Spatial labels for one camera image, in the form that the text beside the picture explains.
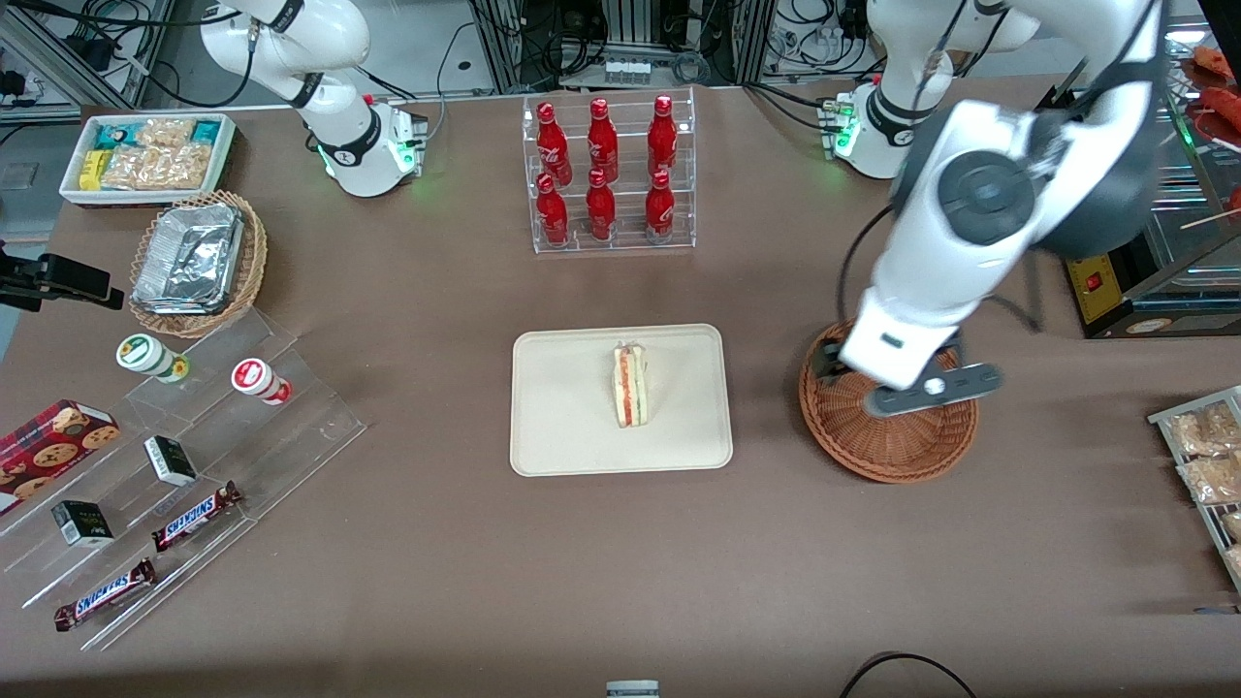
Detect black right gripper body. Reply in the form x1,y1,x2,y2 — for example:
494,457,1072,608
0,250,45,311

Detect red cola bottle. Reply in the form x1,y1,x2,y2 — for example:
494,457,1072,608
586,169,617,241
536,173,570,246
648,94,678,180
588,97,620,183
645,170,676,239
535,101,573,187

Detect clear acrylic bottle rack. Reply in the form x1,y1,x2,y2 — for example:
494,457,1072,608
522,85,697,255

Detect red-lidded white cup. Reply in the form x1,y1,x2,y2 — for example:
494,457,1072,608
231,358,293,406

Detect clear cracker bag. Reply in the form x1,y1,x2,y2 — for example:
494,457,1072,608
136,118,195,148
102,145,209,190

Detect green sunflower white cup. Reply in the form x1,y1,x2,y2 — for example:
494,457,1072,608
115,333,190,384

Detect brown wicker basket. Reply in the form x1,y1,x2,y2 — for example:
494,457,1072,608
799,320,979,484

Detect white snack bin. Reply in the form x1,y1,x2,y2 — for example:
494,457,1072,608
58,112,238,209

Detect light wicker basket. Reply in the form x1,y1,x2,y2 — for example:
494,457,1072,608
128,190,269,339

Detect clear acrylic stepped display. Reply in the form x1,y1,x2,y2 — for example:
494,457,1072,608
0,308,367,652

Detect black box with Face print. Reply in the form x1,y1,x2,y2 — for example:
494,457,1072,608
51,500,115,550

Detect black box with white label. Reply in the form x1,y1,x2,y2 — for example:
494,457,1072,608
143,435,198,488

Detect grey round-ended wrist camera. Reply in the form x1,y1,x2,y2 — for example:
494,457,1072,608
865,362,1005,419

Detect tray of packaged snacks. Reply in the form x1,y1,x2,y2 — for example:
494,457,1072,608
1149,386,1241,592

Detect beige rectangular serving tray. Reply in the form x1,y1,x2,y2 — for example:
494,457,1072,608
510,324,734,478

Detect red tartan cookie box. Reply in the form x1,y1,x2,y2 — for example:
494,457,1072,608
0,399,122,515

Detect black looped floor cable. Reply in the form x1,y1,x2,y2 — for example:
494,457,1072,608
839,651,980,698

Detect triangle sandwich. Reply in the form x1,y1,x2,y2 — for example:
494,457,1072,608
611,339,651,428

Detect silver foil tray stack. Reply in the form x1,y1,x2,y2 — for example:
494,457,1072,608
133,202,244,316

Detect Snickers chocolate bar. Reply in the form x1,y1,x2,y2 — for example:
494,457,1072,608
53,557,157,633
150,481,243,554

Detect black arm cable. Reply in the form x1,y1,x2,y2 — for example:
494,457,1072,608
839,204,1043,340

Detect yellow black display case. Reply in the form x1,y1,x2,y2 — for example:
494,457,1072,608
1065,19,1241,340

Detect red food piece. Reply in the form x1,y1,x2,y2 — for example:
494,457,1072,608
1191,46,1241,83
1191,87,1241,127

